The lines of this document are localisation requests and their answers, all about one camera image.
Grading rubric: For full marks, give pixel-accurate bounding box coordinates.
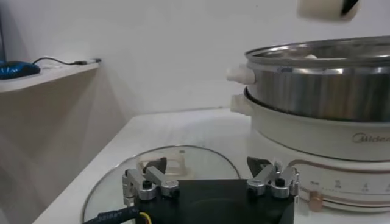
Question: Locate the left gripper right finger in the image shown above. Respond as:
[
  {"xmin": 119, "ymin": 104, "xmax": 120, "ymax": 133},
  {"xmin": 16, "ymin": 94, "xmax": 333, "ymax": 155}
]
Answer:
[{"xmin": 246, "ymin": 156, "xmax": 301, "ymax": 203}]

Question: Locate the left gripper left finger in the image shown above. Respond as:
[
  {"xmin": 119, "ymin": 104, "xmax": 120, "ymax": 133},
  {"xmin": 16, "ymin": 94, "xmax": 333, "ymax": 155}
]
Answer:
[{"xmin": 121, "ymin": 156, "xmax": 180, "ymax": 208}]

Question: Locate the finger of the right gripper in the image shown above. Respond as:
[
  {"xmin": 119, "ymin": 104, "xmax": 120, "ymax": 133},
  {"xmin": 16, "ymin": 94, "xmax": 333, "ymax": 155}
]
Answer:
[{"xmin": 341, "ymin": 0, "xmax": 360, "ymax": 16}]

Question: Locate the stainless steel steamer basket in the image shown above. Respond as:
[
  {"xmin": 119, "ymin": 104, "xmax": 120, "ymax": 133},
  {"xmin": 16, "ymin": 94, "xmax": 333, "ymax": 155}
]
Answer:
[{"xmin": 225, "ymin": 35, "xmax": 390, "ymax": 122}]

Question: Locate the cream electric cooker base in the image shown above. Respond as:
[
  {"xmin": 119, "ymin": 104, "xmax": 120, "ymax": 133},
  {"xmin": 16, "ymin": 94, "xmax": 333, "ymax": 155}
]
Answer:
[{"xmin": 230, "ymin": 88, "xmax": 390, "ymax": 214}]

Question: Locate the white side desk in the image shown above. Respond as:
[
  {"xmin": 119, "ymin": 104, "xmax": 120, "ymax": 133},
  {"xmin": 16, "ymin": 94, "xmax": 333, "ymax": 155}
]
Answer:
[{"xmin": 0, "ymin": 59, "xmax": 102, "ymax": 224}]

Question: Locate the blue computer mouse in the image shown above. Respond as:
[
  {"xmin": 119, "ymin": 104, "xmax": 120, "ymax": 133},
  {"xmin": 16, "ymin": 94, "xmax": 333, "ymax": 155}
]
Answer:
[{"xmin": 0, "ymin": 60, "xmax": 41, "ymax": 80}]

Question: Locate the dark computer monitor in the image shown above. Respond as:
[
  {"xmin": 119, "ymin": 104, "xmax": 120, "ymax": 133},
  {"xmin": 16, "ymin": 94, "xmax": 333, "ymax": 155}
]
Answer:
[{"xmin": 0, "ymin": 12, "xmax": 6, "ymax": 61}]

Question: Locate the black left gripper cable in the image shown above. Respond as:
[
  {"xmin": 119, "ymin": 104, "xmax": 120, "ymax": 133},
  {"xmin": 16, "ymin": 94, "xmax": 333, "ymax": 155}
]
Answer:
[{"xmin": 82, "ymin": 206, "xmax": 153, "ymax": 224}]

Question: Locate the black cable with usb adapter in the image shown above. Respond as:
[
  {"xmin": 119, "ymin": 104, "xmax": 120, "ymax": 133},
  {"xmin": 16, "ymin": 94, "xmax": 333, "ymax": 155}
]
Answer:
[{"xmin": 32, "ymin": 57, "xmax": 102, "ymax": 66}]

